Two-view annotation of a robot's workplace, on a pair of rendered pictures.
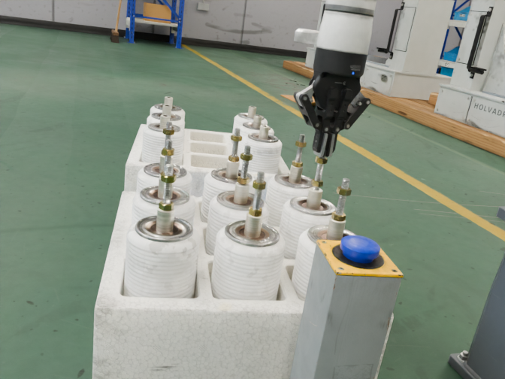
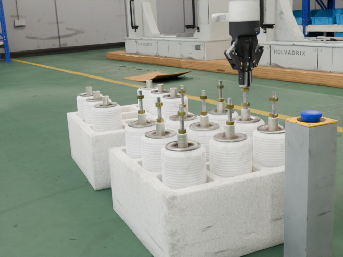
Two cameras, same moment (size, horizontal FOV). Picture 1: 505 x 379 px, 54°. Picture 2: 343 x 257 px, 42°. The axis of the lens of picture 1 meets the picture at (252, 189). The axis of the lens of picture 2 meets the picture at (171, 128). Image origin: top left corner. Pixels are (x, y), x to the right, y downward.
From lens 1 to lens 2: 0.44 m
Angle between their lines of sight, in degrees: 13
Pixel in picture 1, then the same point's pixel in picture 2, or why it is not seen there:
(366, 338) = (327, 160)
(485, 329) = not seen: outside the picture
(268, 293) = (250, 169)
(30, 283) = (61, 230)
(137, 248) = (176, 158)
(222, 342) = (237, 202)
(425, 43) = not seen: hidden behind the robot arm
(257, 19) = (69, 24)
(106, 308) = (173, 196)
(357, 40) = (255, 13)
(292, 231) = not seen: hidden behind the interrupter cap
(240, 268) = (234, 156)
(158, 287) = (193, 179)
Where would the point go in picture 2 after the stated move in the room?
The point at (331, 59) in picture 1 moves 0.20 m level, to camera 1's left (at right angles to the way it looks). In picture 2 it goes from (243, 26) to (160, 31)
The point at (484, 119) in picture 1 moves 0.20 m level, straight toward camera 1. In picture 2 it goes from (283, 59) to (285, 62)
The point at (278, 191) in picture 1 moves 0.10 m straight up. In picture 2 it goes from (215, 119) to (214, 82)
